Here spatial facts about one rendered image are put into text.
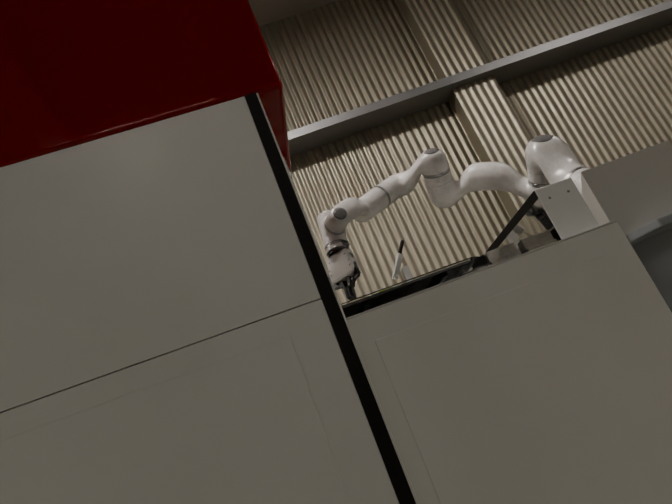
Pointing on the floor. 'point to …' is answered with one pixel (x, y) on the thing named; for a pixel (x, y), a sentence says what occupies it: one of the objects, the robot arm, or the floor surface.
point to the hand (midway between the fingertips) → (350, 293)
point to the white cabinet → (531, 379)
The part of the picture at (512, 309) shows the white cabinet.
